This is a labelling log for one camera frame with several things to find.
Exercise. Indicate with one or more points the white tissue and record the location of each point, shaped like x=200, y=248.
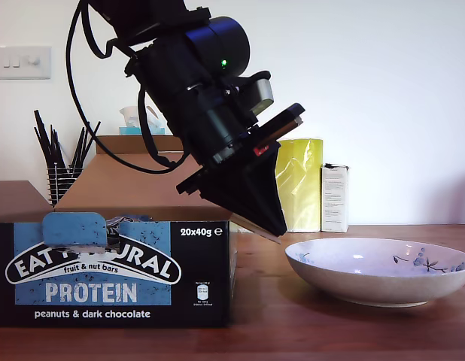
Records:
x=129, y=116

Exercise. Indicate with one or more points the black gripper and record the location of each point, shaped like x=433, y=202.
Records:
x=228, y=131

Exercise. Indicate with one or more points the teal tissue box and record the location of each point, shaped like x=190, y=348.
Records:
x=131, y=131

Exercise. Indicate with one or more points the white light switch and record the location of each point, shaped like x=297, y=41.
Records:
x=22, y=62

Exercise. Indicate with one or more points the white bowl with blue flowers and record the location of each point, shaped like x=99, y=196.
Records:
x=371, y=278

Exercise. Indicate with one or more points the black carton box of snackbars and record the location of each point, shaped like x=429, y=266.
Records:
x=104, y=293

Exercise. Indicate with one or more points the blue wrapped snack bar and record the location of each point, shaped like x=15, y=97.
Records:
x=113, y=229

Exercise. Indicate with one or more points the yellow plastic wrapped pack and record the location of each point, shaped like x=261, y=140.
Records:
x=300, y=188

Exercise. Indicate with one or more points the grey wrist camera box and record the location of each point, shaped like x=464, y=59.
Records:
x=262, y=92

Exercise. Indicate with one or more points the thin black stick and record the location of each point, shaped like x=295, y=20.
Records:
x=82, y=156
x=56, y=144
x=82, y=144
x=41, y=144
x=77, y=144
x=44, y=137

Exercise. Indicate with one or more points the white printed carton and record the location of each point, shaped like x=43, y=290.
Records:
x=335, y=199

